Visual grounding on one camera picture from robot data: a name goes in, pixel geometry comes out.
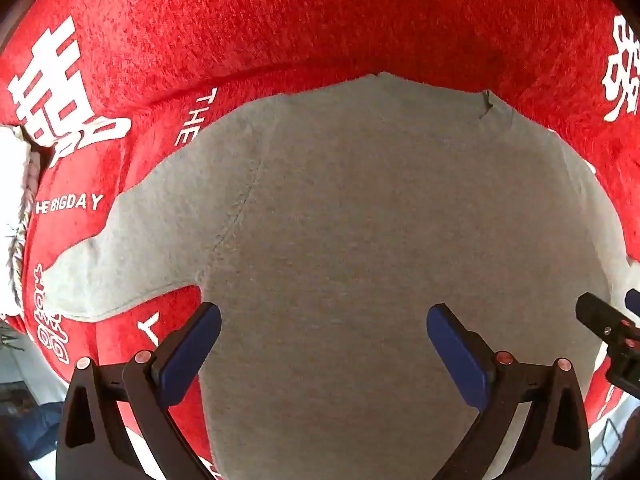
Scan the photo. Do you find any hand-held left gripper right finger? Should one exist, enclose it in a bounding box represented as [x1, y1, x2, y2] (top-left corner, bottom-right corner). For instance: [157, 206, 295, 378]
[426, 303, 594, 480]

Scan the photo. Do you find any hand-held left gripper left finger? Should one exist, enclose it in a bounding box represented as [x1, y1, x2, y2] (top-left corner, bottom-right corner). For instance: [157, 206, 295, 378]
[55, 302, 223, 480]

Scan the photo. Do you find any grey small shirt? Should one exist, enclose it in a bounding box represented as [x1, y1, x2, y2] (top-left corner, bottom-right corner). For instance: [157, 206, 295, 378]
[44, 72, 627, 480]

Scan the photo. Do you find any dark blue cloth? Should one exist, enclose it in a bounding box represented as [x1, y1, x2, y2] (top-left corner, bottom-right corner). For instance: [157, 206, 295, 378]
[0, 400, 65, 461]

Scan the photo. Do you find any white fluffy cloth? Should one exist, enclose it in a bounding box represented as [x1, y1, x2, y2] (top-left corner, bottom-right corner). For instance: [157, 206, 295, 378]
[0, 124, 42, 319]

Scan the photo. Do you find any red printed blanket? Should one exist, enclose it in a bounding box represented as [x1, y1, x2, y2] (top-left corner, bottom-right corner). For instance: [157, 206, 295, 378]
[0, 0, 640, 480]

